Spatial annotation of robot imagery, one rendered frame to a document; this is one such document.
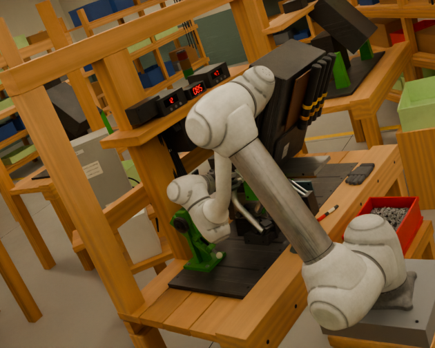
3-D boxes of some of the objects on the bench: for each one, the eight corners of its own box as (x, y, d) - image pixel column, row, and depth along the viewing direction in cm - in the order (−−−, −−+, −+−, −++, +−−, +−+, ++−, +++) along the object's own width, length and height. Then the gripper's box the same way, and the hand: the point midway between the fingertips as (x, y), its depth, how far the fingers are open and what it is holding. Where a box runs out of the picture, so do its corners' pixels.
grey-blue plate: (320, 206, 236) (311, 179, 232) (317, 208, 235) (309, 181, 230) (302, 206, 243) (293, 180, 238) (300, 208, 241) (291, 182, 236)
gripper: (225, 190, 201) (258, 182, 220) (199, 163, 207) (234, 157, 226) (215, 204, 205) (249, 195, 224) (191, 177, 211) (226, 170, 230)
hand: (237, 177), depth 222 cm, fingers closed on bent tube, 3 cm apart
